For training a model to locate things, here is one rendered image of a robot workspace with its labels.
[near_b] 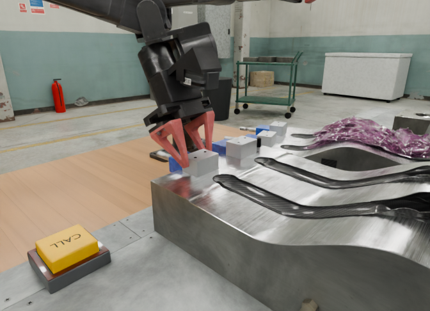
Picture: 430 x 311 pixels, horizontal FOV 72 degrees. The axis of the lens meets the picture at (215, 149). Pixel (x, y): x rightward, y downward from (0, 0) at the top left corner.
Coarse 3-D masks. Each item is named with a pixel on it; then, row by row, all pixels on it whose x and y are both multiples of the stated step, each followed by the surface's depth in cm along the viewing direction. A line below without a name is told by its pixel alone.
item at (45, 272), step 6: (84, 228) 45; (102, 246) 41; (30, 252) 40; (102, 252) 40; (36, 258) 39; (90, 258) 39; (36, 264) 38; (42, 264) 38; (78, 264) 38; (42, 270) 37; (48, 270) 37; (66, 270) 37; (48, 276) 36; (54, 276) 36
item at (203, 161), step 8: (160, 152) 56; (192, 152) 49; (200, 152) 49; (208, 152) 49; (168, 160) 54; (192, 160) 46; (200, 160) 46; (208, 160) 48; (216, 160) 49; (176, 168) 50; (184, 168) 48; (192, 168) 47; (200, 168) 47; (208, 168) 48; (216, 168) 50
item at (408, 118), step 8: (408, 112) 102; (416, 112) 102; (424, 112) 102; (400, 120) 96; (408, 120) 94; (416, 120) 93; (424, 120) 92; (392, 128) 98; (416, 128) 94; (424, 128) 92
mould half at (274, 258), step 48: (192, 192) 42; (288, 192) 43; (336, 192) 42; (384, 192) 35; (192, 240) 42; (240, 240) 35; (288, 240) 31; (336, 240) 27; (384, 240) 25; (240, 288) 37; (288, 288) 31; (336, 288) 27; (384, 288) 24
